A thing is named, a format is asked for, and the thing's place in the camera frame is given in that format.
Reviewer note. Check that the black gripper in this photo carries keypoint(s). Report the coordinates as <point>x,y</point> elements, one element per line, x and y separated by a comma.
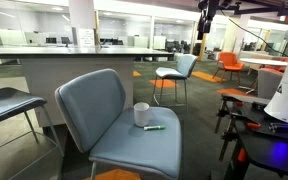
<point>206,16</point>

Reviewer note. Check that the green marker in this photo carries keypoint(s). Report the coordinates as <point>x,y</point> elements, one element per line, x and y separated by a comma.
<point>154,127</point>

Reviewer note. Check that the white cup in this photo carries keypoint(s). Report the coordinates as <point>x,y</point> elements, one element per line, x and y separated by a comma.
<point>141,115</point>

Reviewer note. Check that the orange armchair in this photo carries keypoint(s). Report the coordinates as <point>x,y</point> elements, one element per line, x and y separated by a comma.
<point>229,61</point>

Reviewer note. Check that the light blue bar stool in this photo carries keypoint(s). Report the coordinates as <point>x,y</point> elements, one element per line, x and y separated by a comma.
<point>179,70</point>

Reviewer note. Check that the white round table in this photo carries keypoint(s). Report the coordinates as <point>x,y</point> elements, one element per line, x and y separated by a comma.
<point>262,62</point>

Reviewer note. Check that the grey armchair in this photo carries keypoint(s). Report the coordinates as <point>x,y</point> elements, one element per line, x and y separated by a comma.
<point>269,83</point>

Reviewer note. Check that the white paper sign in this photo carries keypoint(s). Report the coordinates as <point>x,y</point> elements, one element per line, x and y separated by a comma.
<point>86,37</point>

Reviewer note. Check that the black workbench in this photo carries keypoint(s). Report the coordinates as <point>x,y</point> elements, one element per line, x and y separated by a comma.
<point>267,146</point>

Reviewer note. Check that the light blue cushioned chair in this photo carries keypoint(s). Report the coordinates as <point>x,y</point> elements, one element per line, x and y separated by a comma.
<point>94,110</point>

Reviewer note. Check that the long grey counter table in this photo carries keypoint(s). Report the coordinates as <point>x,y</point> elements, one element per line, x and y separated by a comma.
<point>70,66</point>

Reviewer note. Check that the black computer monitor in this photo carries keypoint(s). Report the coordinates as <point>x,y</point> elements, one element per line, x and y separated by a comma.
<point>51,40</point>
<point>65,40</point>

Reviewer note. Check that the dark grey stool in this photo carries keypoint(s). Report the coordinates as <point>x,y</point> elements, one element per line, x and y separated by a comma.
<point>4,103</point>

